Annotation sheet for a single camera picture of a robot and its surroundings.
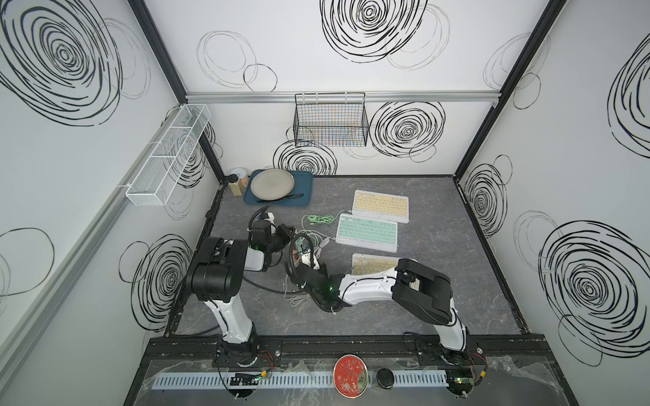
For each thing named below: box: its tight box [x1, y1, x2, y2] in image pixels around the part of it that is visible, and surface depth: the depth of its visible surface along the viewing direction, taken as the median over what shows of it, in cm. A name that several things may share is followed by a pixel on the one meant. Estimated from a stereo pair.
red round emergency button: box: [332, 353, 370, 400], surface depth 68 cm
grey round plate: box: [249, 168, 296, 202], surface depth 118 cm
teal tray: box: [242, 169, 314, 208], surface depth 115 cm
